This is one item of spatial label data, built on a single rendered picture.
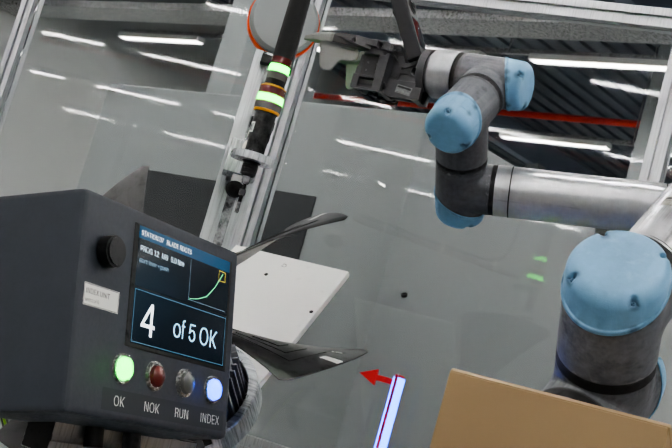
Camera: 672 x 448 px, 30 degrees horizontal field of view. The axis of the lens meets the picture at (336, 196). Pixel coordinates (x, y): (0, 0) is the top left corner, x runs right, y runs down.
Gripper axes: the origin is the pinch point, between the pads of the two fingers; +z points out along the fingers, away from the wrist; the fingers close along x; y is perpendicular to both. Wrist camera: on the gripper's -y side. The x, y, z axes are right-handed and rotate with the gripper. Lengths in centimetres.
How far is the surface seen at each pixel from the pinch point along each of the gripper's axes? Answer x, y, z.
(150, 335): -72, 51, -36
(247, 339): -5.7, 48.2, -5.3
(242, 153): -3.8, 20.5, 6.4
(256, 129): -2.0, 16.0, 6.4
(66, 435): -73, 62, -31
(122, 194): 10.0, 29.4, 37.7
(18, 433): -26, 70, 14
